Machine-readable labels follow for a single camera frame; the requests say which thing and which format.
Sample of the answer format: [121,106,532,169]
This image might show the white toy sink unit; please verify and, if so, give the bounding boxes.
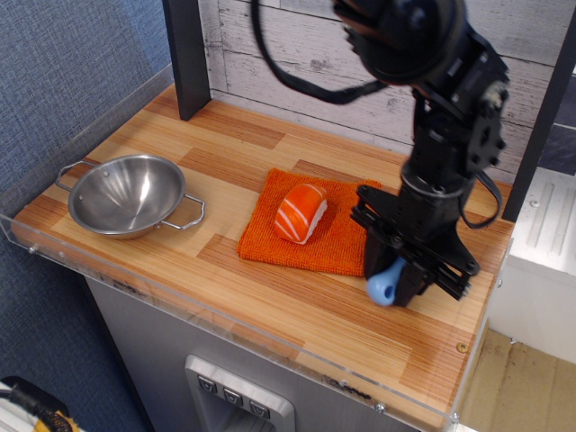
[488,168,575,363]

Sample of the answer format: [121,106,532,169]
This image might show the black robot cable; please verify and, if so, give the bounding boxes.
[249,0,503,230]

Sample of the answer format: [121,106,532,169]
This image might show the silver dispenser button panel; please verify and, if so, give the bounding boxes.
[184,355,296,431]

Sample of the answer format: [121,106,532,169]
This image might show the black vertical post right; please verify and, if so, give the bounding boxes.
[502,11,575,222]

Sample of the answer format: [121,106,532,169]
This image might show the orange knitted cloth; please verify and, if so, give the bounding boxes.
[237,168,366,276]

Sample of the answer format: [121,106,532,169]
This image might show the black vertical post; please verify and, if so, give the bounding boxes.
[162,0,212,121]
[502,11,575,222]

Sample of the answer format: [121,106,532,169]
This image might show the stainless steel bowl with handles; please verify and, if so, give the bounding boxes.
[55,154,206,239]

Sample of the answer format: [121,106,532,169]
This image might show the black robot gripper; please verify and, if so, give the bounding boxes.
[351,177,480,307]

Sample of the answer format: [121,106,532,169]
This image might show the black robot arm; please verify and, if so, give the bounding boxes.
[334,1,509,307]

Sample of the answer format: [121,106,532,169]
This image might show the black vertical post left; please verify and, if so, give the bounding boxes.
[162,0,212,121]

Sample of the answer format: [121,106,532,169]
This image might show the salmon nigiri sushi toy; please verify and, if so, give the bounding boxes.
[274,184,328,245]

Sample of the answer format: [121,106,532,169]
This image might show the grey toy fridge cabinet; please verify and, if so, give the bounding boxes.
[87,279,412,431]

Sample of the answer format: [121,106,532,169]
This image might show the blue grey ice cream scoop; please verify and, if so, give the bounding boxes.
[366,257,406,306]

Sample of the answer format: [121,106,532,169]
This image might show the clear acrylic guard rail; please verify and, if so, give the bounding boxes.
[10,85,513,431]

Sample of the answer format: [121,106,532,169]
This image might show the yellow black object corner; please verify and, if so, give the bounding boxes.
[1,385,80,432]

